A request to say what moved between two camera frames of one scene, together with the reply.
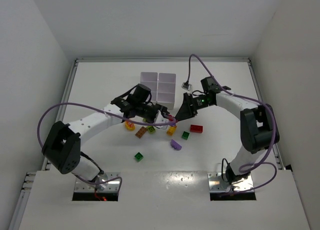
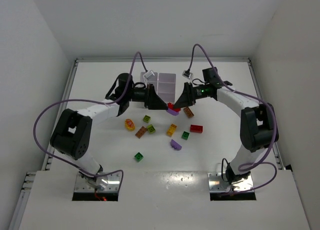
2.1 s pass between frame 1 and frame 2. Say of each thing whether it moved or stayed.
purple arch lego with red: moved
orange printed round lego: stayed
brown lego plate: stayed
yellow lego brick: stayed
